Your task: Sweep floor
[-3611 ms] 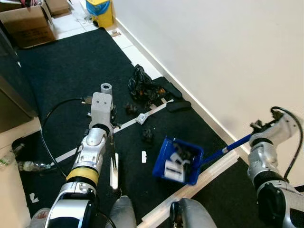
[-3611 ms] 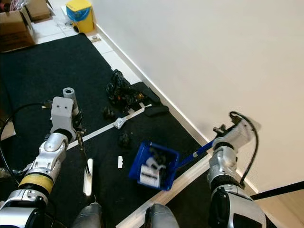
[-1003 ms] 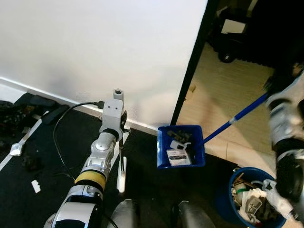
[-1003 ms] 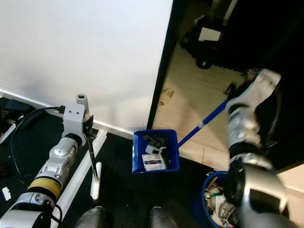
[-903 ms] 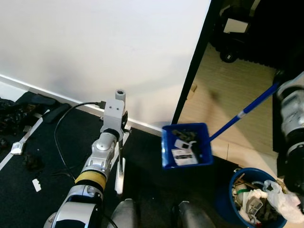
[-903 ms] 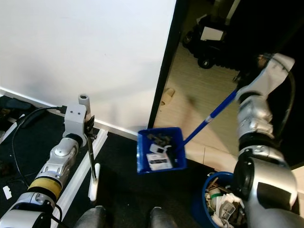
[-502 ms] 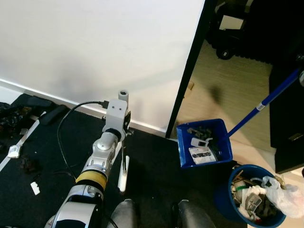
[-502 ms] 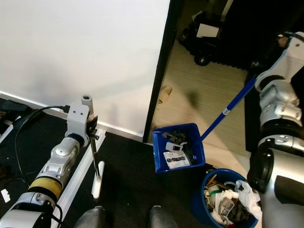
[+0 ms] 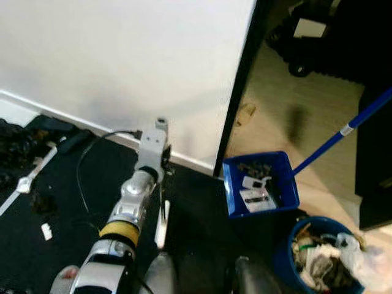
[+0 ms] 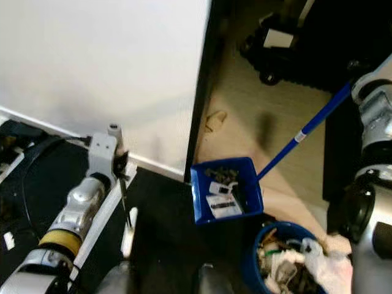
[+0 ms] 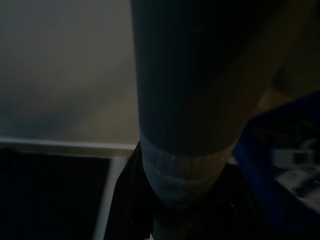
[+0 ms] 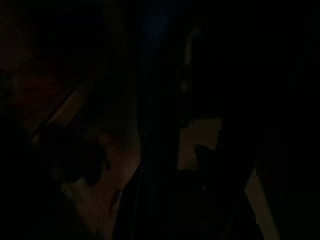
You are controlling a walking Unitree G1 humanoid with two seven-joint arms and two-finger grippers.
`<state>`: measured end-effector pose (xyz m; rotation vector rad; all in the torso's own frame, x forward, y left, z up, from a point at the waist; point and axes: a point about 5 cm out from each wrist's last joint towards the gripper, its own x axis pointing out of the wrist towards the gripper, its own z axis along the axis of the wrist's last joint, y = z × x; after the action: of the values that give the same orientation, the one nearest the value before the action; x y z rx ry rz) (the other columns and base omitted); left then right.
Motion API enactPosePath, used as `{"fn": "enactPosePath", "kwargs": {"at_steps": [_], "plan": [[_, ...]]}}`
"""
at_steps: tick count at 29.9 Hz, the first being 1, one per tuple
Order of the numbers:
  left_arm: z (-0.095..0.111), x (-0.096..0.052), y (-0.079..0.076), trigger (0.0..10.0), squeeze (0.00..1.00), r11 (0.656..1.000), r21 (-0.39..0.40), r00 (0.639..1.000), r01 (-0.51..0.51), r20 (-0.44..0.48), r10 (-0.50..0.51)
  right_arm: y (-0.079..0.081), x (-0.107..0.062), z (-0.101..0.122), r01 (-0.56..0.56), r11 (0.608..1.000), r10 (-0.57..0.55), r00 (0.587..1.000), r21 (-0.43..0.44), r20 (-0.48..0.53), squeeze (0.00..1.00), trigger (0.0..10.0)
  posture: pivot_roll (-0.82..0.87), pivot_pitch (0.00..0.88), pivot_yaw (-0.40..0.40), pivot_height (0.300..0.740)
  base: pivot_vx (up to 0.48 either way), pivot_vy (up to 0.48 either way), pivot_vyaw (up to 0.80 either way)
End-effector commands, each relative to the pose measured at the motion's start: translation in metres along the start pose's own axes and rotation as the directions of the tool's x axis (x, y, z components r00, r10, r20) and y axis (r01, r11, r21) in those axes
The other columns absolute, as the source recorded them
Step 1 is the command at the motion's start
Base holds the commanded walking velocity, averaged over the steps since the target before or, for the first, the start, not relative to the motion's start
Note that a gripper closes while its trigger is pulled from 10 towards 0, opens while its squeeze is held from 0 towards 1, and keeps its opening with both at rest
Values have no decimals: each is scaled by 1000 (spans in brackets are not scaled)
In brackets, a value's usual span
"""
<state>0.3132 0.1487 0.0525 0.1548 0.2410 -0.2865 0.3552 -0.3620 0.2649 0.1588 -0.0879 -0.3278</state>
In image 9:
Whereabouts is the silver robot right leg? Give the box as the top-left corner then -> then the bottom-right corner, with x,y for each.
233,256 -> 282,294

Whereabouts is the silver robot leg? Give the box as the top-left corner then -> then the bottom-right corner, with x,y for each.
233,256 -> 282,294
142,252 -> 179,294

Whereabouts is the white flat carton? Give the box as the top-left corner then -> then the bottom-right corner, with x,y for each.
239,190 -> 273,212
242,176 -> 270,190

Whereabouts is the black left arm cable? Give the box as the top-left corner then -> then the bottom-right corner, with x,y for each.
77,129 -> 143,230

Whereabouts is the blue round trash bin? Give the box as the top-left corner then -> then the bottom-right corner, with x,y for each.
273,216 -> 368,294

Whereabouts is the small beige floor object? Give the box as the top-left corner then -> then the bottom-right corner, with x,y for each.
236,103 -> 257,126

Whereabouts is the black trash chunk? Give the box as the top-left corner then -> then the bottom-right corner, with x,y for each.
236,161 -> 270,178

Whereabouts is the black garbage bag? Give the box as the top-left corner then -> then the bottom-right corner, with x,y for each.
0,119 -> 40,175

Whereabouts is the black door frame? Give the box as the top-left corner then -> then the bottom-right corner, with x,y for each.
213,0 -> 273,178

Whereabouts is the black sandal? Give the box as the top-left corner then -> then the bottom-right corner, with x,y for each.
58,130 -> 92,154
28,115 -> 77,137

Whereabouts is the small white box device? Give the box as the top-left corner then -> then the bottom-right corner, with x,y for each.
17,176 -> 33,194

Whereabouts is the silver robot left leg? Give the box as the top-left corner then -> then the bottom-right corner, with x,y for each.
142,252 -> 179,294

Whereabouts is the white plastic bag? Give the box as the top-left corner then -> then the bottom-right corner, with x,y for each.
337,233 -> 392,292

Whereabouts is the black wheeled cart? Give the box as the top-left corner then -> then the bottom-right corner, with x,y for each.
266,0 -> 344,78

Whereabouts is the blue plastic dustpan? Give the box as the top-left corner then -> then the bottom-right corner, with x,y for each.
222,89 -> 392,219

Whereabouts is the white slipper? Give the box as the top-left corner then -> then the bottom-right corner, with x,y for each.
51,265 -> 79,293

